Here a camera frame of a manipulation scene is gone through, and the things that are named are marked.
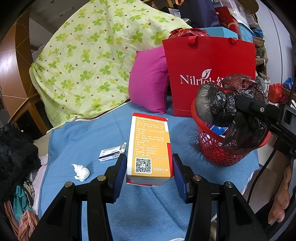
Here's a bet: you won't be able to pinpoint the white tissue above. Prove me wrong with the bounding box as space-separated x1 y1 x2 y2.
72 164 90 182

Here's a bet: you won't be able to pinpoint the black plastic bag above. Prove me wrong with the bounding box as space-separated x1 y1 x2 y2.
195 74 268 155

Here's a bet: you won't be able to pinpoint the white purple pill box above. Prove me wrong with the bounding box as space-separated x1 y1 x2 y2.
98 142 126 162

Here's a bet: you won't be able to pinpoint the red orange medicine box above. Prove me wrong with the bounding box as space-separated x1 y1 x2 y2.
125 113 174 187

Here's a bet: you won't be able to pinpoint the blue white carton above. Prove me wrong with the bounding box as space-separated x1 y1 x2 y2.
207 123 228 138

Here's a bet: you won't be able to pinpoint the red mesh trash basket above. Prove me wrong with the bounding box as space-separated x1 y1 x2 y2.
191 99 271 166

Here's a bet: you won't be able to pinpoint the right hand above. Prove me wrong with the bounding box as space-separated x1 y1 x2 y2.
268 166 292 225

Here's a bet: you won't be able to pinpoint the striped pink orange scarf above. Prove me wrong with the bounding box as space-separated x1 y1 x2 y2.
4 201 39 241

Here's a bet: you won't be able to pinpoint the teal garment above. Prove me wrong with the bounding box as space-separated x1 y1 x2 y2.
13 185 32 223

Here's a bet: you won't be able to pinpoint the white bed sheet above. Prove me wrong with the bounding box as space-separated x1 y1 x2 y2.
32 154 48 215

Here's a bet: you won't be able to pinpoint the black clothes pile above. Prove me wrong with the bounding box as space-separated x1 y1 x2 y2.
0 123 41 202

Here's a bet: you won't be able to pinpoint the red Nilrich shopping bag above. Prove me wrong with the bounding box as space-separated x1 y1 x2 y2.
163 36 256 117

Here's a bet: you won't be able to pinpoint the light blue box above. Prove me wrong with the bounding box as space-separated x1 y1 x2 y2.
201 27 238 39

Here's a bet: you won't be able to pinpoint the wooden cabinet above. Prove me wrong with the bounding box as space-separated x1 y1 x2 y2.
3 93 49 136

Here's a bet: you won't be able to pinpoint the red crinkled plastic bag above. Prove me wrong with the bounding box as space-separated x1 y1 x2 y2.
169 28 209 39

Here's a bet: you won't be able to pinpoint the magenta pillow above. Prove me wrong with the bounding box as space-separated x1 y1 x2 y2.
128 46 169 114

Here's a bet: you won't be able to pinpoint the green clover quilt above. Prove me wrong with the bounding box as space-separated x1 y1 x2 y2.
29 0 187 127

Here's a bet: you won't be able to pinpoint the black cable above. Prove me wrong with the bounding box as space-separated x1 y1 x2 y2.
246 146 278 204

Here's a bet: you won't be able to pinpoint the navy bag orange handles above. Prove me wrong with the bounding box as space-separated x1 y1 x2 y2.
175 0 220 28

